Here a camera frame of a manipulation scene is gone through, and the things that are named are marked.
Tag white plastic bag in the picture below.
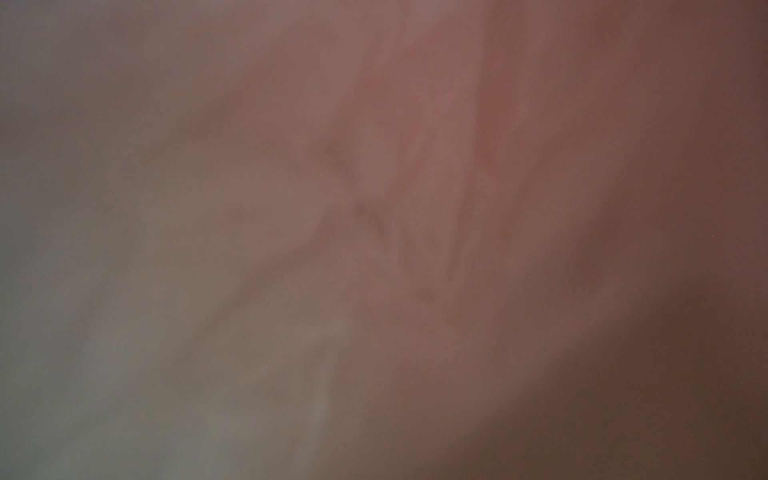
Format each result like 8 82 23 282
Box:
1 1 767 479

